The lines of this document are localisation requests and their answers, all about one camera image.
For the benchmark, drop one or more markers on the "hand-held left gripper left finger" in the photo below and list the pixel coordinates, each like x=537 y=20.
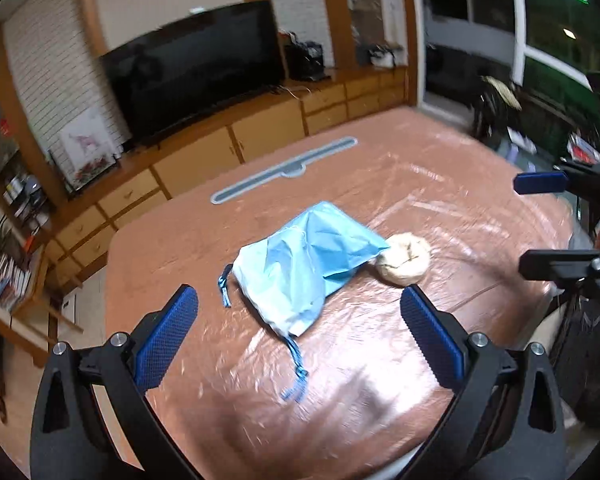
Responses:
x=167 y=330

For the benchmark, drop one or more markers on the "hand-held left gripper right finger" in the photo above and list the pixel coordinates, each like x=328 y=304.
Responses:
x=432 y=332

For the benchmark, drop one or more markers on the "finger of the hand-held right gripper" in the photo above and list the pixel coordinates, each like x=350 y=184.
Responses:
x=540 y=182
x=555 y=265

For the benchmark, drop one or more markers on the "beige round plush ball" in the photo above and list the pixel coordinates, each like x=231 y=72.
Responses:
x=405 y=260

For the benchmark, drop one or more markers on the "dark chair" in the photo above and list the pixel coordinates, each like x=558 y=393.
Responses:
x=495 y=110

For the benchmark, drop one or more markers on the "small wooden side table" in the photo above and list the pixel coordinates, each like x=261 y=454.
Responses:
x=35 y=305

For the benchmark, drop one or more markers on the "stack of books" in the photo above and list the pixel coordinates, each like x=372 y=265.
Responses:
x=10 y=282

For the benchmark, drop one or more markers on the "framed red flower picture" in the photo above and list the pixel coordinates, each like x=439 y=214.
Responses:
x=92 y=172

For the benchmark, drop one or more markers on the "giraffe picture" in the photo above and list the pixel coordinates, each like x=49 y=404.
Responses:
x=87 y=140

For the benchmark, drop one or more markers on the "long wooden drawer cabinet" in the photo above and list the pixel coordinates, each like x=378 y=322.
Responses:
x=270 y=135

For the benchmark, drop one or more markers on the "black flat television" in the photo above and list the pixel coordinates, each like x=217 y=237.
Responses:
x=195 y=70

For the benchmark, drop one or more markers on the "black coffee machine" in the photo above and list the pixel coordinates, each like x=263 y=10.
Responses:
x=305 y=60

